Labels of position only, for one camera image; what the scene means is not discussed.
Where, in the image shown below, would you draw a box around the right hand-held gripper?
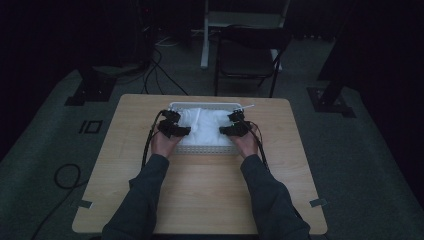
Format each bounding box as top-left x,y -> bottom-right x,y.
218,109 -> 252,137

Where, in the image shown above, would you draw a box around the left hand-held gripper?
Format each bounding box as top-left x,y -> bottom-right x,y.
157,109 -> 192,139

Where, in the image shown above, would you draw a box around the white plastic bag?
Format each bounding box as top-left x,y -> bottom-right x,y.
177,106 -> 235,148

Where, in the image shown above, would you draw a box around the white plastic basket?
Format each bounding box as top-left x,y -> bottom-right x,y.
167,101 -> 245,156

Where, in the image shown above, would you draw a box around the person's left hand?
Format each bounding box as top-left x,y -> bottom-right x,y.
150,129 -> 183,159

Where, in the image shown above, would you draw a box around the person's right hand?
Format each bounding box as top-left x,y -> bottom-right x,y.
229,131 -> 263,160

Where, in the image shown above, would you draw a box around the black folding chair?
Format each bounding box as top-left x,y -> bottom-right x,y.
213,24 -> 293,99

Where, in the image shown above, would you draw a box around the black stand base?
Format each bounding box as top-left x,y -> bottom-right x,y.
64,65 -> 118,107
306,0 -> 357,119

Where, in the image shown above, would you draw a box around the grey tape strip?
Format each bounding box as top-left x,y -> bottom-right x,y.
308,197 -> 328,208
77,198 -> 94,210

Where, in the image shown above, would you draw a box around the left hand-held gripper cable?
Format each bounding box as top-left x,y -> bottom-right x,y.
141,109 -> 168,170

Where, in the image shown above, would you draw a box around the hand-held gripper cable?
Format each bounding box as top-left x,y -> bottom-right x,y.
245,119 -> 272,174
141,109 -> 168,170

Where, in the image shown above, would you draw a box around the right hand-held gripper cable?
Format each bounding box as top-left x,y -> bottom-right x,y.
245,119 -> 272,174

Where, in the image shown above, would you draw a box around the black floor cables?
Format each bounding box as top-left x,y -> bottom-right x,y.
141,46 -> 190,97

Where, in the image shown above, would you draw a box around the black floor cable loop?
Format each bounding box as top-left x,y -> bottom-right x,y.
30,162 -> 90,240

